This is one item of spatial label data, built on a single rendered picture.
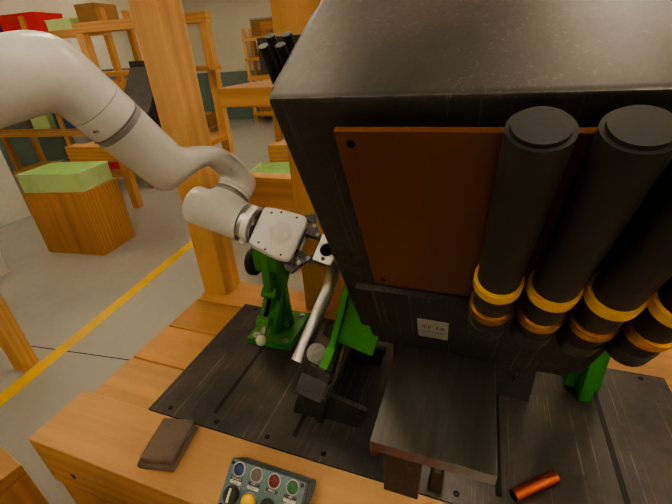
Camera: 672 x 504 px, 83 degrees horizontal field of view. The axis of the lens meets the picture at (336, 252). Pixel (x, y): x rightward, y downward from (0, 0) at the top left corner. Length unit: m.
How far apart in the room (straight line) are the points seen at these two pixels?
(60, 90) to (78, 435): 0.71
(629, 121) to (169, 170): 0.64
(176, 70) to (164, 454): 0.89
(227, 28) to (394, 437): 11.59
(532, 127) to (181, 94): 1.00
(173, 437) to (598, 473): 0.80
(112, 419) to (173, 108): 0.78
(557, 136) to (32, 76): 0.60
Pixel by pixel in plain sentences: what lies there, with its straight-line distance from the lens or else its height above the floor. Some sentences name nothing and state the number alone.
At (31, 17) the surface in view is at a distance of 6.66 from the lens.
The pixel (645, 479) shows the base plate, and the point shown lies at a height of 0.90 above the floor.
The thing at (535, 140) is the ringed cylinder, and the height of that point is 1.55.
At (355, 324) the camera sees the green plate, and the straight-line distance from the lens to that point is 0.68.
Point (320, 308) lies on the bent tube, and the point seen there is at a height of 1.09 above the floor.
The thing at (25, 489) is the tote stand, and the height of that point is 0.72.
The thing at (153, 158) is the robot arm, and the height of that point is 1.46.
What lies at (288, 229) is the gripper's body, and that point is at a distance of 0.76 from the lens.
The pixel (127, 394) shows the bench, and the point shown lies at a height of 0.88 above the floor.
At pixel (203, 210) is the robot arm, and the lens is 0.83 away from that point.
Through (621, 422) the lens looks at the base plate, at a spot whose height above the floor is 0.90.
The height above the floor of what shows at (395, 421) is 1.13.
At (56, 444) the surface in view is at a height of 0.90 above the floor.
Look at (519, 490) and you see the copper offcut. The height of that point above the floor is 0.92.
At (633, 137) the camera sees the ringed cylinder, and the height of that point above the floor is 1.55.
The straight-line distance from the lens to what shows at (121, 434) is 1.01.
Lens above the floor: 1.60
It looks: 28 degrees down
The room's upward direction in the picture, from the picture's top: 4 degrees counter-clockwise
